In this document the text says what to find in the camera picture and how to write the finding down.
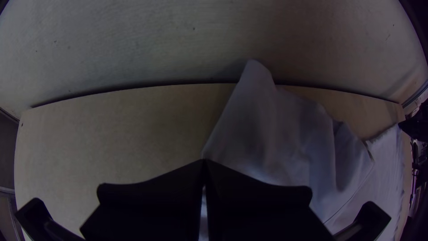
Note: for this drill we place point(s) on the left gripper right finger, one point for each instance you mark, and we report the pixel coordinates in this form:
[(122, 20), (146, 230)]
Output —
[(260, 214)]

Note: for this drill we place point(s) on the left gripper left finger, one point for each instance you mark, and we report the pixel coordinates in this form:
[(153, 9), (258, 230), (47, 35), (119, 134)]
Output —
[(150, 211)]

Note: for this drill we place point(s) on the light grey t-shirt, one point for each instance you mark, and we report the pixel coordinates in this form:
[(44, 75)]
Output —
[(274, 140)]

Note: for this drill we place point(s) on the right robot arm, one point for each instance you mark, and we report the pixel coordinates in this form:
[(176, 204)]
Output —
[(416, 127)]

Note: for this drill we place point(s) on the metal frame rail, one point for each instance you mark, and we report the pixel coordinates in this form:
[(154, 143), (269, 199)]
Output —
[(416, 95)]

